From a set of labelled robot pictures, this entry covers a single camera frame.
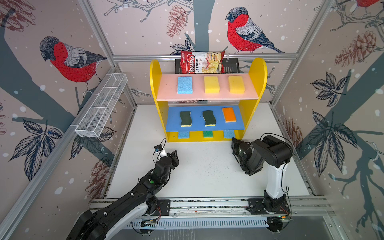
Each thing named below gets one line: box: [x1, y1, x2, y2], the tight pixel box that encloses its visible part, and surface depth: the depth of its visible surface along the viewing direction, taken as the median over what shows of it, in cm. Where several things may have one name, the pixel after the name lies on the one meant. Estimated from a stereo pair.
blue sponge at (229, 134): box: [224, 130, 235, 139], surface depth 102 cm
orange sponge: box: [222, 107, 237, 123], surface depth 97 cm
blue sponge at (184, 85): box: [177, 76, 193, 94], surface depth 74 cm
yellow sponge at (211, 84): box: [204, 76, 220, 94], surface depth 72 cm
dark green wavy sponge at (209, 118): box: [202, 110, 217, 127], surface depth 94 cm
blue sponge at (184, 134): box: [179, 131, 190, 139], surface depth 102 cm
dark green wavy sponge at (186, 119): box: [180, 111, 193, 127], surface depth 94 cm
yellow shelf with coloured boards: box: [149, 57, 268, 142], surface depth 79 cm
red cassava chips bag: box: [180, 50, 226, 74], surface depth 90 cm
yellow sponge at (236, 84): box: [228, 75, 246, 94], surface depth 73 cm
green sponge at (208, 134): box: [203, 130, 214, 138], surface depth 102 cm
